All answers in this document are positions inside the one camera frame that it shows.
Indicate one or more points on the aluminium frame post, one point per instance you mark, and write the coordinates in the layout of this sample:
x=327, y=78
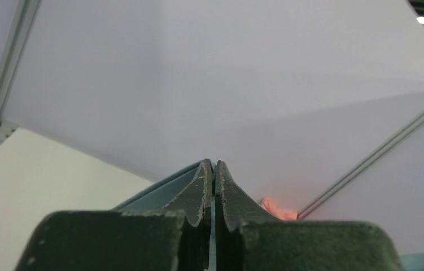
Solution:
x=384, y=148
x=17, y=37

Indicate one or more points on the right aluminium frame post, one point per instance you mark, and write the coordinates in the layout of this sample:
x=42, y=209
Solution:
x=384, y=148

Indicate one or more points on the left aluminium frame post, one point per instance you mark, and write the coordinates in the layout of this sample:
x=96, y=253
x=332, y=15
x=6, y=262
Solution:
x=17, y=37

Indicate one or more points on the teal blue t-shirt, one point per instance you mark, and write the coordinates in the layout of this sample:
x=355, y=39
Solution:
x=247, y=237

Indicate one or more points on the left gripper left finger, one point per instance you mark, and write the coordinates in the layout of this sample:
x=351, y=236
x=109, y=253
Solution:
x=164, y=227

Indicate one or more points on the peach orange t-shirt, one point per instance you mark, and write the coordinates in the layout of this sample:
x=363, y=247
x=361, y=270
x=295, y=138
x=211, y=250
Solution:
x=271, y=207

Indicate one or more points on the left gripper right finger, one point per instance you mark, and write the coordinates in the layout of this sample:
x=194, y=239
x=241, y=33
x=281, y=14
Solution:
x=250, y=238

